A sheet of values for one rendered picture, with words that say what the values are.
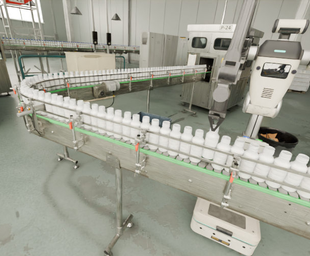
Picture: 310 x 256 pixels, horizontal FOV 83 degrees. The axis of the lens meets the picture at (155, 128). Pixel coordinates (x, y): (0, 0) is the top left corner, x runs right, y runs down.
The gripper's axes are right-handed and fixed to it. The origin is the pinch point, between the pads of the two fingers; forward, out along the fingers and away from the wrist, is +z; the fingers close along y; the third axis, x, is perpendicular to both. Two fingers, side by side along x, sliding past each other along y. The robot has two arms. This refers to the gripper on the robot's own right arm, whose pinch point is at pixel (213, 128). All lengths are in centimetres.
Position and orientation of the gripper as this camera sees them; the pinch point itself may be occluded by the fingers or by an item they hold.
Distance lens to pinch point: 84.9
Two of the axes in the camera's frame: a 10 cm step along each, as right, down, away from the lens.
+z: -0.9, 9.1, 4.0
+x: 9.0, 2.5, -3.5
